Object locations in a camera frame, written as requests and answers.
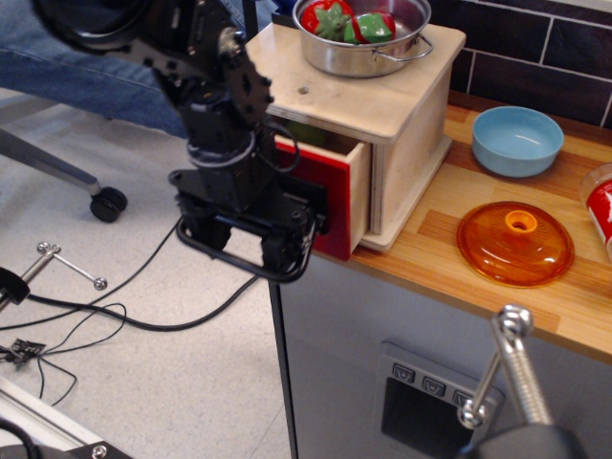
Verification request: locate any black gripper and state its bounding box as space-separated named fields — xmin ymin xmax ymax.
xmin=168 ymin=142 xmax=306 ymax=273

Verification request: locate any red front wooden drawer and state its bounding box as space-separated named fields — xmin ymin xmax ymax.
xmin=275 ymin=130 xmax=372 ymax=261

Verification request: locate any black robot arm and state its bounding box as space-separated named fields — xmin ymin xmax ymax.
xmin=33 ymin=1 xmax=327 ymax=282

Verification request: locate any light wooden box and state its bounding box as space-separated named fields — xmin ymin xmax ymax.
xmin=247 ymin=24 xmax=466 ymax=251

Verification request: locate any green ball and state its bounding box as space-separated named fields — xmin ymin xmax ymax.
xmin=286 ymin=120 xmax=328 ymax=147

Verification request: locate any office chair base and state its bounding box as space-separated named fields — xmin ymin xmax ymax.
xmin=0 ymin=93 xmax=129 ymax=224

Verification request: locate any grey cabinet with panel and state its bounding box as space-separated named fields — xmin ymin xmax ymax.
xmin=271 ymin=253 xmax=611 ymax=458

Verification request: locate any left metal clamp screw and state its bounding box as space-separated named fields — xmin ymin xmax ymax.
xmin=1 ymin=242 xmax=108 ymax=311

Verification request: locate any metal clamp screw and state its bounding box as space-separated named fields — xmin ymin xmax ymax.
xmin=1 ymin=242 xmax=108 ymax=311
xmin=458 ymin=304 xmax=587 ymax=458

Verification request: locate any steel pot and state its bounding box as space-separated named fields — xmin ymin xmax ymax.
xmin=293 ymin=1 xmax=434 ymax=78

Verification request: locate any red toy strawberry left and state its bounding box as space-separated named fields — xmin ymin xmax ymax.
xmin=299 ymin=0 xmax=354 ymax=42

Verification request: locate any red toy strawberry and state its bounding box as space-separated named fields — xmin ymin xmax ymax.
xmin=299 ymin=0 xmax=354 ymax=42
xmin=343 ymin=11 xmax=397 ymax=44

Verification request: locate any red toy strawberry right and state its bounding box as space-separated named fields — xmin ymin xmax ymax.
xmin=343 ymin=11 xmax=397 ymax=44

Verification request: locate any orange transparent lid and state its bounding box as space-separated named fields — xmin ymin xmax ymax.
xmin=456 ymin=201 xmax=575 ymax=288

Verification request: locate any person leg in jeans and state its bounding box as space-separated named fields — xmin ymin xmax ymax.
xmin=1 ymin=1 xmax=272 ymax=146

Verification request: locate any light blue bowl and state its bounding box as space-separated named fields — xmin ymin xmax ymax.
xmin=472 ymin=106 xmax=564 ymax=178

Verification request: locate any red white cup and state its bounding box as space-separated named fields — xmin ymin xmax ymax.
xmin=579 ymin=163 xmax=612 ymax=258

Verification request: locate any right metal clamp screw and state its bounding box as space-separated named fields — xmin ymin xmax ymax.
xmin=458 ymin=304 xmax=587 ymax=458

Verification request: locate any thick black floor cable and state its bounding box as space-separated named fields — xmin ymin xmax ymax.
xmin=0 ymin=224 xmax=262 ymax=334

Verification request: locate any thin black floor wire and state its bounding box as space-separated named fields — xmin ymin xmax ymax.
xmin=0 ymin=302 xmax=128 ymax=407

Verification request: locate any aluminium frame rail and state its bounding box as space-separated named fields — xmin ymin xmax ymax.
xmin=1 ymin=378 xmax=130 ymax=458

